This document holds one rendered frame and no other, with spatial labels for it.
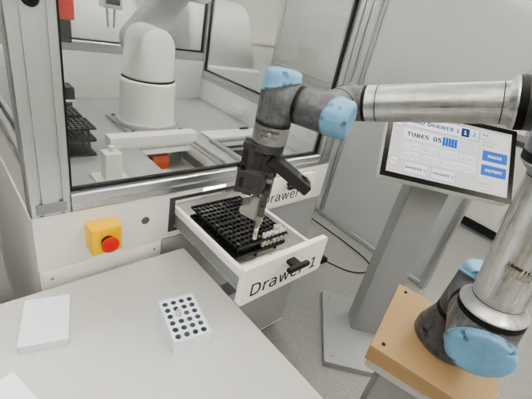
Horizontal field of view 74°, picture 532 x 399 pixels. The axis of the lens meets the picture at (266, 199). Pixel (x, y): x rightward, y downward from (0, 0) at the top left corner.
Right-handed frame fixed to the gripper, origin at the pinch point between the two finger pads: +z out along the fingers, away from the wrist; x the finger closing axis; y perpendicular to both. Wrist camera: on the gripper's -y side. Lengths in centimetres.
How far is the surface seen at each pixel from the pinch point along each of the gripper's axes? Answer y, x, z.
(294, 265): -10.3, 4.6, 6.6
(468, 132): -72, -74, -18
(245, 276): 0.3, 12.4, 6.7
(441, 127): -61, -74, -18
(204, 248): 12.4, -0.5, 12.0
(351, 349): -58, -54, 94
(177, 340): 10.8, 23.0, 18.3
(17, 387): 32, 40, 17
